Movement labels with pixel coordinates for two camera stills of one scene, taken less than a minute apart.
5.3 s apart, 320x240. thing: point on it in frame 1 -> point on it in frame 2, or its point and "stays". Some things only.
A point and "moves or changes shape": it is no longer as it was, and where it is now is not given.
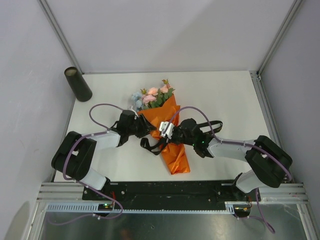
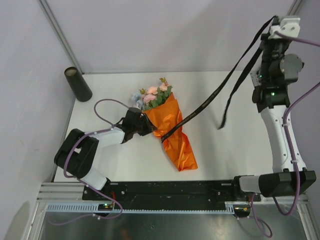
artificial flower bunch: (152, 98) stays
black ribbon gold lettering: (143, 140) -> (236, 87)
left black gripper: (146, 127) stays
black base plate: (170, 193) stays
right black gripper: (176, 128) -> (264, 39)
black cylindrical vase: (81, 90) stays
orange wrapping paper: (174, 153) moves or changes shape
